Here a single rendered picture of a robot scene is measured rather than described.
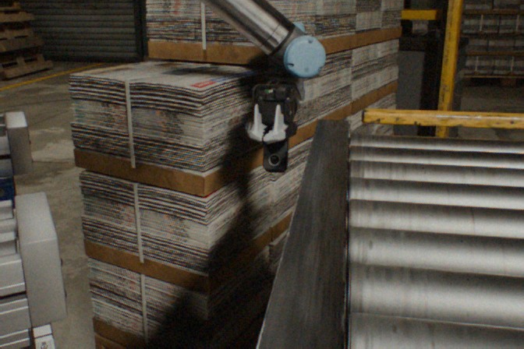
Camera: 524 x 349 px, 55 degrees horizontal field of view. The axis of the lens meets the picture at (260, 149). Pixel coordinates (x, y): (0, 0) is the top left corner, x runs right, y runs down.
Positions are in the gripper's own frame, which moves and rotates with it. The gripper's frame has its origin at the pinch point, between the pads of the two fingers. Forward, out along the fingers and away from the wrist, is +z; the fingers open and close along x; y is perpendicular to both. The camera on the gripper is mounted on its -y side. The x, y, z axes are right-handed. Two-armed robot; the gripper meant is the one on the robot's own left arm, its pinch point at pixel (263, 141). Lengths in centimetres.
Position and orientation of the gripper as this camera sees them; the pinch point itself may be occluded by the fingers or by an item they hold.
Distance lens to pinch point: 83.1
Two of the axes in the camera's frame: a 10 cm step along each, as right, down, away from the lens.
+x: 9.9, 0.5, -1.6
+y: 0.0, -9.6, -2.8
